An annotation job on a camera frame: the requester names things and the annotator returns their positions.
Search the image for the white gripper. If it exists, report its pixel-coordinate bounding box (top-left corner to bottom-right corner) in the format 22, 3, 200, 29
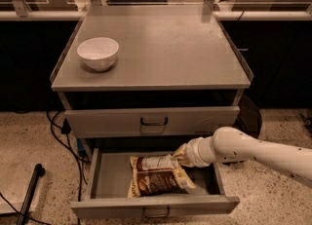
173, 137, 212, 168

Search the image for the brown chip bag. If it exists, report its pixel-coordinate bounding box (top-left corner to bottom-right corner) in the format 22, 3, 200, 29
128, 155, 196, 198

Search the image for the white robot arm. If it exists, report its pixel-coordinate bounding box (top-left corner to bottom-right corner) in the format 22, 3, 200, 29
174, 127, 312, 187

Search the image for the closed upper drawer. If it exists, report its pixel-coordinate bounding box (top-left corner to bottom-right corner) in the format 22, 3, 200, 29
65, 106, 240, 138

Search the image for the open middle drawer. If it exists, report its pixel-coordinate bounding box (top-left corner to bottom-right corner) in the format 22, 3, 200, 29
71, 148, 240, 219

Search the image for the grey metal drawer cabinet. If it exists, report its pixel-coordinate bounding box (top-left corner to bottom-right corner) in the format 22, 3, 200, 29
51, 4, 253, 149

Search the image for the black backpack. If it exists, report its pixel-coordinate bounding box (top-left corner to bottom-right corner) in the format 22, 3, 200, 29
233, 94, 262, 138

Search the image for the white ceramic bowl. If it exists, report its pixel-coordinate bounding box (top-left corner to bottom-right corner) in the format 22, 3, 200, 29
77, 37, 119, 71

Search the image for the black rod on floor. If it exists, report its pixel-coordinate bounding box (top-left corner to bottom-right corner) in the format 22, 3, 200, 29
17, 164, 45, 225

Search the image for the white paper sheet on floor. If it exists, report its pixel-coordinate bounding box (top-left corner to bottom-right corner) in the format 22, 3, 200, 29
0, 163, 34, 215

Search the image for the black floor cable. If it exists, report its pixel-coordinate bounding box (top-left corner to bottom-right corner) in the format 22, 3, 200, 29
45, 110, 90, 225

